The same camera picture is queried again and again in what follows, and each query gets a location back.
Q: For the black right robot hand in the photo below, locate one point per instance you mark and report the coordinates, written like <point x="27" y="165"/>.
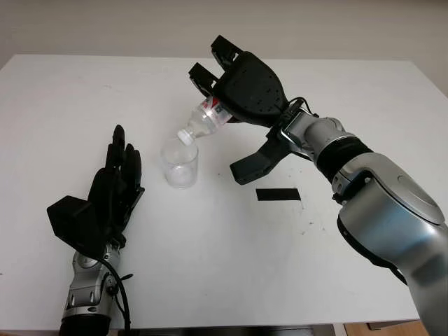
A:
<point x="250" y="87"/>

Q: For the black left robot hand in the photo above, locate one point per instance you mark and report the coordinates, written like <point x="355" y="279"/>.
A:
<point x="115" y="189"/>

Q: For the clear red-label water bottle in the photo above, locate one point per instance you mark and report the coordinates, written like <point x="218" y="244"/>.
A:
<point x="206" y="120"/>

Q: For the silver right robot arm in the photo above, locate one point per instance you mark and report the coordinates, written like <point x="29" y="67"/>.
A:
<point x="385" y="203"/>

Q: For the clear plastic cup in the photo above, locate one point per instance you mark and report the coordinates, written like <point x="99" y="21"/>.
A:
<point x="180" y="168"/>

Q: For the black tape strip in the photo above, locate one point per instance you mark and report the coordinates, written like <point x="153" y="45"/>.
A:
<point x="278" y="194"/>

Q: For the dark robot torso edge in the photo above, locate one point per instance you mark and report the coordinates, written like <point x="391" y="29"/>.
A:
<point x="217" y="332"/>

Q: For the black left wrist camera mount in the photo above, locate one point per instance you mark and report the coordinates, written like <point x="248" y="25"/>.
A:
<point x="71" y="220"/>

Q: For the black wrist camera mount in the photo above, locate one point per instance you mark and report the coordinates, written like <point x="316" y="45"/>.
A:
<point x="71" y="220"/>
<point x="259" y="164"/>

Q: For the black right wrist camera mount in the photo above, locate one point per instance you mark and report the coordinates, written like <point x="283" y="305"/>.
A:
<point x="259" y="164"/>

